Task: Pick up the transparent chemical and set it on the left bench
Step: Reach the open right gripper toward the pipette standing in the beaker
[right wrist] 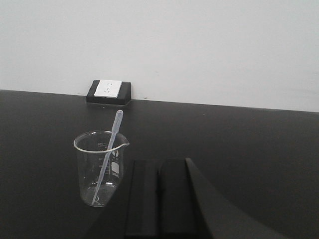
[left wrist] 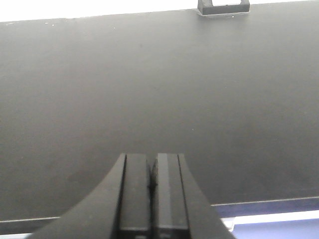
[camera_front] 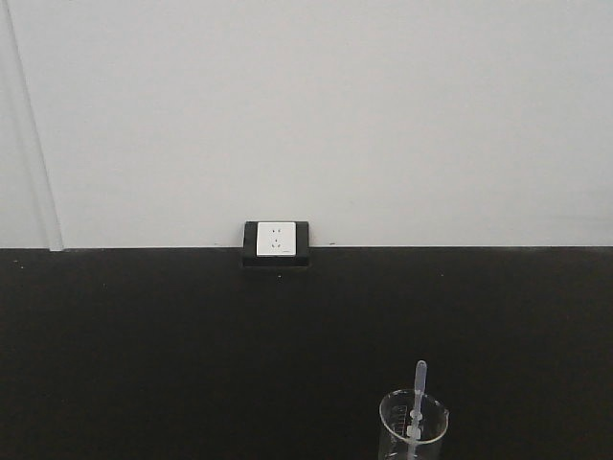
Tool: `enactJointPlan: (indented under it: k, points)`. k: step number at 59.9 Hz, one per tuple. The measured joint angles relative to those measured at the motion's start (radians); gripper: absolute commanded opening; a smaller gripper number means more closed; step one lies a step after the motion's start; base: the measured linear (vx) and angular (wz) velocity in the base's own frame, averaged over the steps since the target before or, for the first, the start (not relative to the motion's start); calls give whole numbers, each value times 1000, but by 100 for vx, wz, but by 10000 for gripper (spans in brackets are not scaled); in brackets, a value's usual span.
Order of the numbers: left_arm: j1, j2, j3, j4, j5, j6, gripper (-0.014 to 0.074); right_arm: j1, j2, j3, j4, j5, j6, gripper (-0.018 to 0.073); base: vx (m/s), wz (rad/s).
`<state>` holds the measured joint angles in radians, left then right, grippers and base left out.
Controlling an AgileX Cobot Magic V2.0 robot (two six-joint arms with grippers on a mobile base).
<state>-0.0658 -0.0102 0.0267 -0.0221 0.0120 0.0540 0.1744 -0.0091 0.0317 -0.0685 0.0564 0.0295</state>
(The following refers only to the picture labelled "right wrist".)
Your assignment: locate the white socket black base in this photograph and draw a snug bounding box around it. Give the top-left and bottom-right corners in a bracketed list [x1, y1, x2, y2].
[86, 80, 132, 106]

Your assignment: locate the clear glass beaker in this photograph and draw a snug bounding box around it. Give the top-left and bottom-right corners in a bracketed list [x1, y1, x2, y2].
[74, 130, 130, 207]

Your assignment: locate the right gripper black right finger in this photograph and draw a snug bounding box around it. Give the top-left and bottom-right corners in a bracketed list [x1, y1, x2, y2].
[159, 158, 286, 239]

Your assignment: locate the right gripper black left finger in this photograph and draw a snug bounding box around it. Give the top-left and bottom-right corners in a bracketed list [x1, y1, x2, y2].
[84, 160, 159, 239]

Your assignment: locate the clear plastic pipette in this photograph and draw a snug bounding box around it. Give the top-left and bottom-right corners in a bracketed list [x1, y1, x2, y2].
[91, 110, 124, 206]

